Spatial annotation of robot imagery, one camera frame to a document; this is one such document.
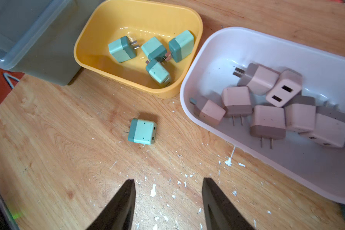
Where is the clear plastic lidded container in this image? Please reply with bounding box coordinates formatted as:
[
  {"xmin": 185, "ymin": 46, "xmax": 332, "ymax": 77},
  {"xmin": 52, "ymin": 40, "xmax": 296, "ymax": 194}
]
[{"xmin": 0, "ymin": 0, "xmax": 100, "ymax": 86}]

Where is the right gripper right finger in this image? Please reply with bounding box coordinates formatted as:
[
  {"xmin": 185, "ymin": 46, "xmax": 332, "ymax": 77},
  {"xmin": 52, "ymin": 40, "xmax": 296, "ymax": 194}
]
[{"xmin": 202, "ymin": 177, "xmax": 254, "ymax": 230}]

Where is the green plug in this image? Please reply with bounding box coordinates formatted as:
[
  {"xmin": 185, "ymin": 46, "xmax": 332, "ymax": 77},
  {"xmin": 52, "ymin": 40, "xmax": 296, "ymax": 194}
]
[
  {"xmin": 141, "ymin": 37, "xmax": 167, "ymax": 62},
  {"xmin": 124, "ymin": 118, "xmax": 157, "ymax": 145},
  {"xmin": 168, "ymin": 30, "xmax": 194, "ymax": 63},
  {"xmin": 108, "ymin": 36, "xmax": 140, "ymax": 63},
  {"xmin": 146, "ymin": 59, "xmax": 171, "ymax": 87}
]

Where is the yellow storage box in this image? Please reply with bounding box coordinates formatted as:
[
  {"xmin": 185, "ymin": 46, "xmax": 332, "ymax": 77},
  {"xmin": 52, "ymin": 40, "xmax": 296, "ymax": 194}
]
[{"xmin": 73, "ymin": 1, "xmax": 203, "ymax": 99}]

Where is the pink plug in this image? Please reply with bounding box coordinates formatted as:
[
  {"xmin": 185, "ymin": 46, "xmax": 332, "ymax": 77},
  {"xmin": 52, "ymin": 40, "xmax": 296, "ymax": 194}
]
[
  {"xmin": 189, "ymin": 96, "xmax": 226, "ymax": 126},
  {"xmin": 300, "ymin": 106, "xmax": 345, "ymax": 148},
  {"xmin": 284, "ymin": 95, "xmax": 316, "ymax": 133},
  {"xmin": 221, "ymin": 86, "xmax": 253, "ymax": 126},
  {"xmin": 233, "ymin": 63, "xmax": 279, "ymax": 95},
  {"xmin": 250, "ymin": 105, "xmax": 286, "ymax": 149},
  {"xmin": 265, "ymin": 70, "xmax": 303, "ymax": 107}
]

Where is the white storage box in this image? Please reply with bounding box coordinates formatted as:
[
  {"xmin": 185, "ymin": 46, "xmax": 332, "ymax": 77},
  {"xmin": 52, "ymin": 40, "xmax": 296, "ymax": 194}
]
[{"xmin": 180, "ymin": 27, "xmax": 345, "ymax": 204}]

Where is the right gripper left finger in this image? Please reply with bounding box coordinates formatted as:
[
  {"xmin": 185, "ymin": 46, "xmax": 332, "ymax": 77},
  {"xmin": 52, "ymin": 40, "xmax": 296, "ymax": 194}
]
[{"xmin": 87, "ymin": 179, "xmax": 136, "ymax": 230}]

